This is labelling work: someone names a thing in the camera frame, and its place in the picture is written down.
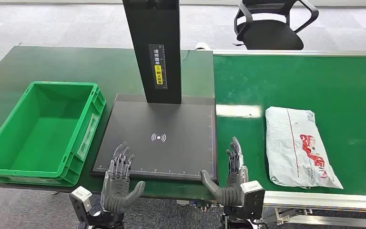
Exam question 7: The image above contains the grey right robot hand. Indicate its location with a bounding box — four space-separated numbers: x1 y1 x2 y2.
200 136 249 207

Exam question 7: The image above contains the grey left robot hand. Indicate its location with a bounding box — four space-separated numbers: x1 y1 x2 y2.
101 142 146 215

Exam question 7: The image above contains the grey package with red print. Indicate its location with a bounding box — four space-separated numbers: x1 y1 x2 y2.
265 106 344 190

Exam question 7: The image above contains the black inbound scanner machine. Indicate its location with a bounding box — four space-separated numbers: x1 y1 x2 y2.
91 0 219 184

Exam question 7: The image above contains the white conveyor roller end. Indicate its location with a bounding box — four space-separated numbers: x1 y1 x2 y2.
194 42 213 52

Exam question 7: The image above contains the green plastic crate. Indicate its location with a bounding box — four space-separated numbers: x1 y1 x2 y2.
0 81 107 187

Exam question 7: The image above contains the black and yellow label sticker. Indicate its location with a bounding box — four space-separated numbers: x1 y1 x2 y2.
148 43 168 90

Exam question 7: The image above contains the dark green table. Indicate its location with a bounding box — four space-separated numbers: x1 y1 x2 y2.
0 45 218 201

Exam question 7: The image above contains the black office chair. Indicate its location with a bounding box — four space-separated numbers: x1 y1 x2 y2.
232 0 319 51

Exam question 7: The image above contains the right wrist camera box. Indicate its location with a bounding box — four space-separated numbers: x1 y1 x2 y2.
240 180 265 219

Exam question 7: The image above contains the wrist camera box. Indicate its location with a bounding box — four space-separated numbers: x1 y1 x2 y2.
69 186 93 222
240 180 265 219

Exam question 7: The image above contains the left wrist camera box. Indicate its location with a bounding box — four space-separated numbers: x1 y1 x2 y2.
69 186 93 222

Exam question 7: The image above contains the thin black cable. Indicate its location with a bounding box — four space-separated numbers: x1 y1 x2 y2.
180 49 191 69

